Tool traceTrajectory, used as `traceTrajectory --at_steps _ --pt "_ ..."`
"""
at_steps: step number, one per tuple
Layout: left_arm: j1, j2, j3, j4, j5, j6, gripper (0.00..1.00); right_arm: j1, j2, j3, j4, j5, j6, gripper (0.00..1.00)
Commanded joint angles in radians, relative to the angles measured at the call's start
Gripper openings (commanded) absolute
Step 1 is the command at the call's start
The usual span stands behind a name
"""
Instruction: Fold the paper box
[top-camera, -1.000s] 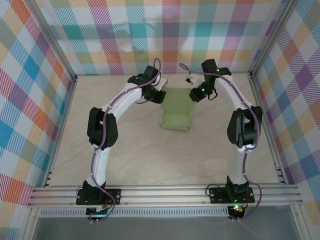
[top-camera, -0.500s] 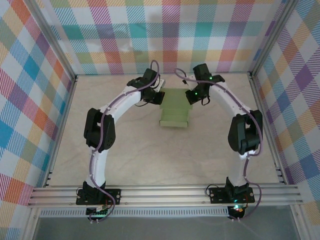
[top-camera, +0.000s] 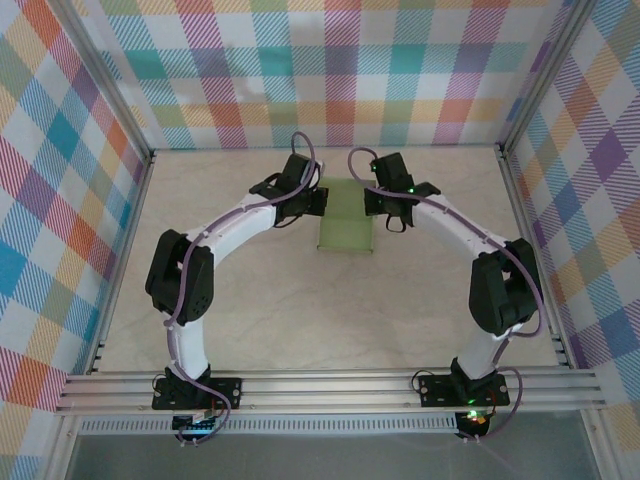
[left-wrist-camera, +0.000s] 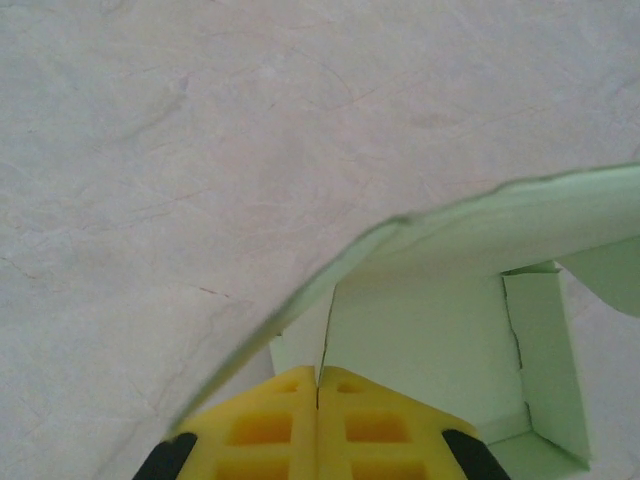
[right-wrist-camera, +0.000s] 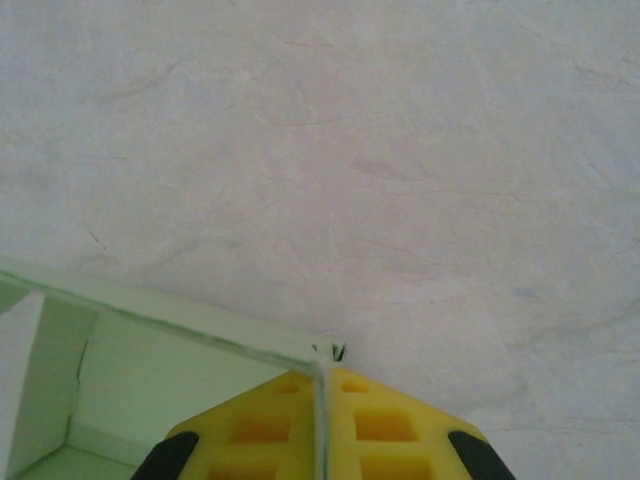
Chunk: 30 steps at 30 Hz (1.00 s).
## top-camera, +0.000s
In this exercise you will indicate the aluminium table side rail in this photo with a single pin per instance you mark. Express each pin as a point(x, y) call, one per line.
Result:
point(125, 240)
point(520, 210)

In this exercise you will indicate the wide aluminium mounting rail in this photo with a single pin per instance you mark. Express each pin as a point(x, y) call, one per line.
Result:
point(325, 392)

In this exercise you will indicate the small black controller box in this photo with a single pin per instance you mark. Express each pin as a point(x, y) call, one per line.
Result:
point(472, 420)

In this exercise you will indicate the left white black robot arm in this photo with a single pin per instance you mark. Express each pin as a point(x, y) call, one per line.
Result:
point(185, 280)

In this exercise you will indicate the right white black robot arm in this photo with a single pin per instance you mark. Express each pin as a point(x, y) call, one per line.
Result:
point(505, 285)

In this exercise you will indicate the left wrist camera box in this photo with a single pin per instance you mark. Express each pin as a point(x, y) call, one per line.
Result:
point(320, 166)

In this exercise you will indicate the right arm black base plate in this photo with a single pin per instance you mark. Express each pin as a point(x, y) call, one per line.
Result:
point(435, 390)

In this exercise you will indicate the aluminium frame post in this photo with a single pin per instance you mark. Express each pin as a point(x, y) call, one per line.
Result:
point(545, 75)
point(105, 85)

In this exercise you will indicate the green circuit board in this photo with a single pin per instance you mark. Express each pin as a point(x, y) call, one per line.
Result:
point(197, 425)

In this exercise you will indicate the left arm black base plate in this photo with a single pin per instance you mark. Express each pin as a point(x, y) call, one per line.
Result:
point(225, 392)

